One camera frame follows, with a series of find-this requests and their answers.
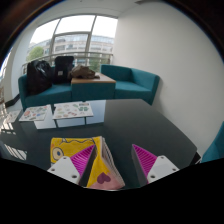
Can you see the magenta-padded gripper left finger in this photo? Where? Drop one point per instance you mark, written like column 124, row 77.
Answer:
column 65, row 170

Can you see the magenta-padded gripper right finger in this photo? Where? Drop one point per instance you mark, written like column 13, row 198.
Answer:
column 161, row 168

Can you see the metal window railing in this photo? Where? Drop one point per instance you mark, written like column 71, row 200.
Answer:
column 90, row 55

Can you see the large black backpack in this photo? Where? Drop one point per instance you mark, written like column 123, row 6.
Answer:
column 39, row 78

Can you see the teal wood-topped corner table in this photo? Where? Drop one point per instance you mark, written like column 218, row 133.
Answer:
column 93, row 88

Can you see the teal sofa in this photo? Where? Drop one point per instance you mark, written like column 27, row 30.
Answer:
column 133, row 85
column 50, row 95

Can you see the brown jacket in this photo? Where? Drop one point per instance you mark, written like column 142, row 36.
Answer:
column 83, row 71

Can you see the teal chair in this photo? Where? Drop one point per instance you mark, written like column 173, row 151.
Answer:
column 215, row 146

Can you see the small black backpack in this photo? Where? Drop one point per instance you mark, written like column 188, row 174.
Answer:
column 63, row 68

